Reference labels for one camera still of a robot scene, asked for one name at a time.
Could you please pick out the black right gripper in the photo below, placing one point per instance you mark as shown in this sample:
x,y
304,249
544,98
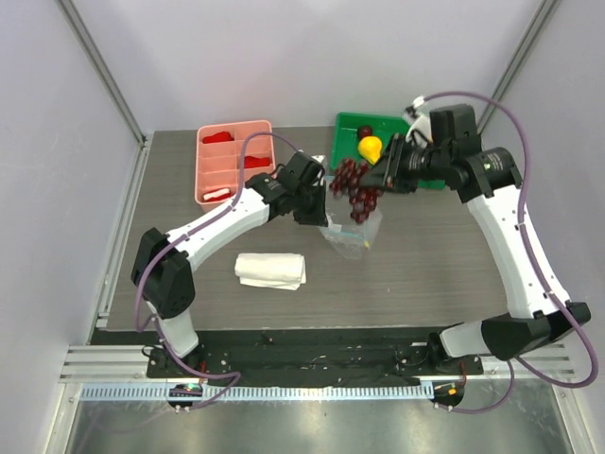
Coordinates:
x,y
393,164

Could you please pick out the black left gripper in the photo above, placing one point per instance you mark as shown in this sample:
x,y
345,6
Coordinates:
x,y
319,217

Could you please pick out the yellow fake pear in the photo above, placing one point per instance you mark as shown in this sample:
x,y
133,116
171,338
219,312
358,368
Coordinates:
x,y
370,149

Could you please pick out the purple fake grape bunch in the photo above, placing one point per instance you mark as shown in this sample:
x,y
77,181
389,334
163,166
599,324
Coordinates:
x,y
346,182

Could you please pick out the clear zip top bag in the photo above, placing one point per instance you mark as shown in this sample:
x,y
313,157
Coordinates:
x,y
349,239

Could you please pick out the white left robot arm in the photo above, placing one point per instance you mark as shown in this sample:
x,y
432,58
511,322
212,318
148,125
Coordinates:
x,y
164,267

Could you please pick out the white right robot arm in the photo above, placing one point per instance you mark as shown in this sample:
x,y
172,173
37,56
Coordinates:
x,y
539,310

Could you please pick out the green plastic tray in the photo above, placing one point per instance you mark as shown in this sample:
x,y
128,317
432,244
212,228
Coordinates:
x,y
345,139

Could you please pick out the red item middle compartment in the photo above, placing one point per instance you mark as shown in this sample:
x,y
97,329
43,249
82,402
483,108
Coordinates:
x,y
256,162

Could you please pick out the red white item lower compartment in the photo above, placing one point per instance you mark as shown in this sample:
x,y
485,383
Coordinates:
x,y
217,195

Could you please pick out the pink divided organizer box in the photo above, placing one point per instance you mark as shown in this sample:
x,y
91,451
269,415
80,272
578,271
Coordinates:
x,y
217,165

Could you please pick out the red item top compartment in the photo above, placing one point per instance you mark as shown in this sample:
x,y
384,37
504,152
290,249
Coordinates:
x,y
218,137

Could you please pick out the white folded towel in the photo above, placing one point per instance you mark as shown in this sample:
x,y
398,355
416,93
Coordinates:
x,y
271,270

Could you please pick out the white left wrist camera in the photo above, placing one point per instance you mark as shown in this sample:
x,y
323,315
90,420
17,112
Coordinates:
x,y
321,160

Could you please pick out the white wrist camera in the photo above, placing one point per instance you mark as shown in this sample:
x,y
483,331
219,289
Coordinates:
x,y
419,132
321,160

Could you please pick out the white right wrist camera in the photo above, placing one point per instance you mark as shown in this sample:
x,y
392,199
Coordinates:
x,y
419,132

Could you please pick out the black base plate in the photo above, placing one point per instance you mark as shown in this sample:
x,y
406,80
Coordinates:
x,y
318,358

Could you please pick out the white slotted cable duct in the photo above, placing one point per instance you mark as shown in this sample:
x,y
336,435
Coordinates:
x,y
160,391

